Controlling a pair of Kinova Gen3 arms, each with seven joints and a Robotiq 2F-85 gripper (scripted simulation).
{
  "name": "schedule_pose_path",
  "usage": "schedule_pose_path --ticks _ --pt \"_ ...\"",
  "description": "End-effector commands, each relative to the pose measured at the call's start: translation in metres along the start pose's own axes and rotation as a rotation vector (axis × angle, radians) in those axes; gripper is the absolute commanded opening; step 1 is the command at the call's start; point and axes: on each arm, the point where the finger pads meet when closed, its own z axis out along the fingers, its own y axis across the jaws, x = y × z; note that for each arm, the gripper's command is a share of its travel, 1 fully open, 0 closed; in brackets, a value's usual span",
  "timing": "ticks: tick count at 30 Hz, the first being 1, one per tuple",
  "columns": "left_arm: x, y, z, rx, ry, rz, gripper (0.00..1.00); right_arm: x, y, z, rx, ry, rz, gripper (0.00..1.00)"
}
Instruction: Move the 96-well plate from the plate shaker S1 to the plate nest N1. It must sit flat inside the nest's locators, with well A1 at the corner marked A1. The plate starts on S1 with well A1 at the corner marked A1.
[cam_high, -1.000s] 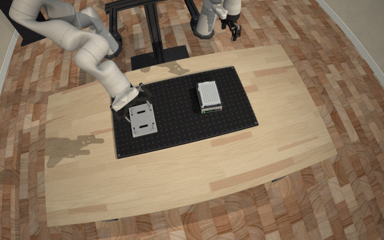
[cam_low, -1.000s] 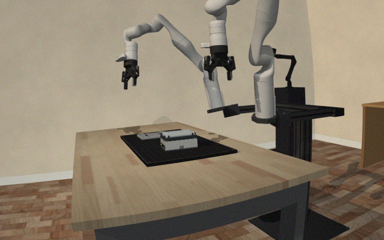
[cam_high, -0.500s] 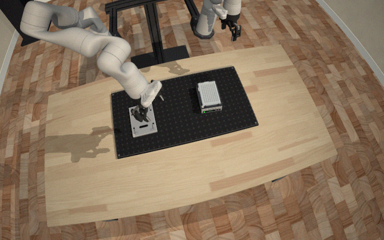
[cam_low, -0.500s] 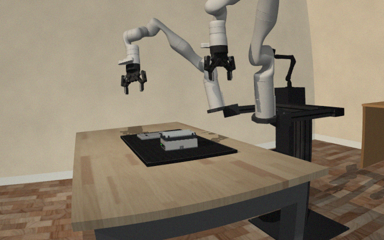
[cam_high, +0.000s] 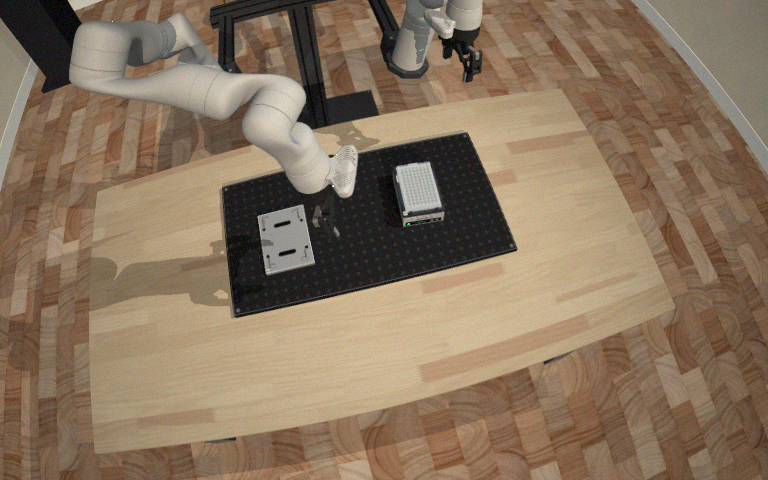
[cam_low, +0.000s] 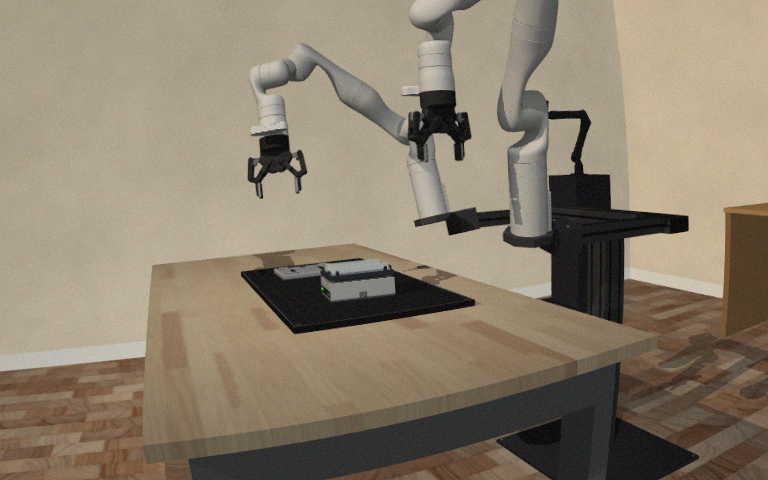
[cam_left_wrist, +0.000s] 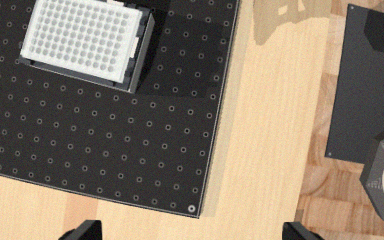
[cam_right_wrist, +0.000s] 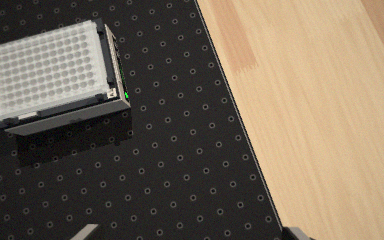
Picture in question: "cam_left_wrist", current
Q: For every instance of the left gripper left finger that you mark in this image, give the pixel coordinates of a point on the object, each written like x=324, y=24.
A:
x=87, y=230

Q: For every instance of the white well plate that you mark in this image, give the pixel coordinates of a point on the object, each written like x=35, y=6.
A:
x=38, y=45

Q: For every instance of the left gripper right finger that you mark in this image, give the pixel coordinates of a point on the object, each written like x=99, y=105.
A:
x=296, y=231

